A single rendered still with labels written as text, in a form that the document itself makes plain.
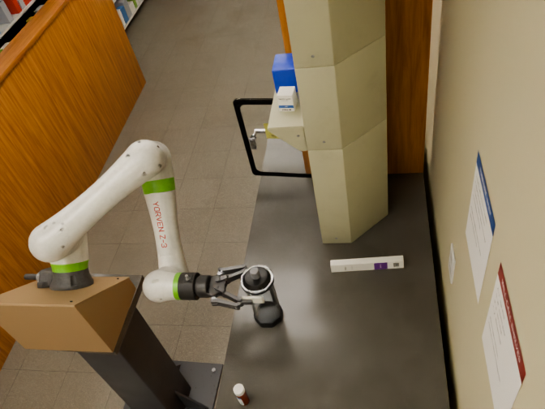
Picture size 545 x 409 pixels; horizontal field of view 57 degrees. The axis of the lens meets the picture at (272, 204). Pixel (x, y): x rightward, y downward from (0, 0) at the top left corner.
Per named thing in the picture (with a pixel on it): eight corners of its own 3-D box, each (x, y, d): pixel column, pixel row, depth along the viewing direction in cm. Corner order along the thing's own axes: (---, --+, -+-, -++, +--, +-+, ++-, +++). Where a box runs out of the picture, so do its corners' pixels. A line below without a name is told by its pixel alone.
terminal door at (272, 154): (321, 178, 212) (310, 99, 183) (252, 175, 221) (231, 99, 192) (321, 177, 212) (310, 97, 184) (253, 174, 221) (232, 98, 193)
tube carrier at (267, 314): (285, 300, 178) (275, 264, 163) (281, 328, 171) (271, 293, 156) (255, 299, 181) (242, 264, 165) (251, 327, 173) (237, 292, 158)
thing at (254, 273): (273, 270, 164) (270, 258, 160) (270, 294, 158) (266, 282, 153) (246, 270, 166) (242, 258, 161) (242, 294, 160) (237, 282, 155)
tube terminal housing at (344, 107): (386, 182, 211) (384, 4, 156) (389, 243, 189) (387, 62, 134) (326, 184, 216) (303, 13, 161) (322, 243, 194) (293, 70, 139)
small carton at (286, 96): (298, 101, 163) (294, 86, 159) (294, 111, 160) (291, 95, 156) (282, 101, 165) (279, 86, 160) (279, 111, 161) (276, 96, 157)
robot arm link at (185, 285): (190, 283, 176) (184, 307, 170) (180, 264, 168) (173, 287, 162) (207, 283, 175) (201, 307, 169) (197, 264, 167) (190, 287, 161)
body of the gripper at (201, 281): (192, 290, 163) (220, 290, 161) (199, 269, 168) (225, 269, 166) (199, 303, 168) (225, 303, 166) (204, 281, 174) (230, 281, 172)
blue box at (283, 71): (307, 75, 173) (304, 51, 166) (306, 92, 166) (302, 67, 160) (279, 77, 175) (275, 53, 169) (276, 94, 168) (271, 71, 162)
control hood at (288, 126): (314, 92, 183) (311, 67, 175) (307, 152, 161) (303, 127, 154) (283, 94, 185) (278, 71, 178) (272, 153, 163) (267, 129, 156)
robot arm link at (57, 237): (12, 243, 156) (141, 130, 156) (32, 235, 172) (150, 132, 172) (41, 274, 157) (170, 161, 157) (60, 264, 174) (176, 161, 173)
